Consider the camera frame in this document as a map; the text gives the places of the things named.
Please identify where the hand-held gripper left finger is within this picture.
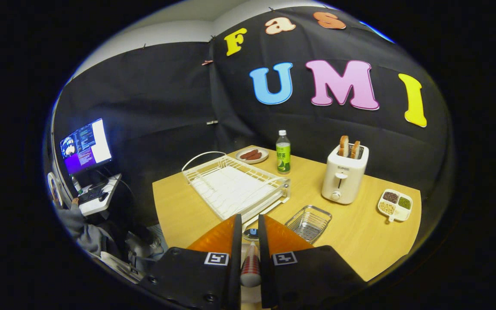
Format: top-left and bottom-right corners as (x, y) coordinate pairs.
(138, 214), (242, 310)

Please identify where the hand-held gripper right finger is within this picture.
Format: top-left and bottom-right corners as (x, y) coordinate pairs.
(258, 214), (367, 310)

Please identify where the metal mesh basket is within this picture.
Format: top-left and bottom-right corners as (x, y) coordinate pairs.
(285, 205), (332, 244)

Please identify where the spoon with red striped handle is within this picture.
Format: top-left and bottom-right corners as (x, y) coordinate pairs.
(240, 227), (262, 288)

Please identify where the white wire dish rack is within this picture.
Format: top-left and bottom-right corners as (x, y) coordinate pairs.
(182, 151), (291, 224)

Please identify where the white compartment dish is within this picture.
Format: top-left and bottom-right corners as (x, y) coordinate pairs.
(377, 189), (413, 223)

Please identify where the small grey plate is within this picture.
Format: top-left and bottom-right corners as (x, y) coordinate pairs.
(235, 147), (269, 164)

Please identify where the white toaster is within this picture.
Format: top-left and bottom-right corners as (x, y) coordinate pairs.
(321, 143), (369, 205)

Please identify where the white desk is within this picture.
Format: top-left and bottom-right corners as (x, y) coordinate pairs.
(78, 174), (122, 216)

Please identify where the green drink bottle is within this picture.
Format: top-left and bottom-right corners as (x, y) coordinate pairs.
(276, 130), (291, 174)

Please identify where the black keyboard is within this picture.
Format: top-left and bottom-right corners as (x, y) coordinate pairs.
(78, 186), (104, 204)

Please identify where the computer monitor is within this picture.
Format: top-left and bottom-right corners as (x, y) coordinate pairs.
(59, 118), (113, 175)

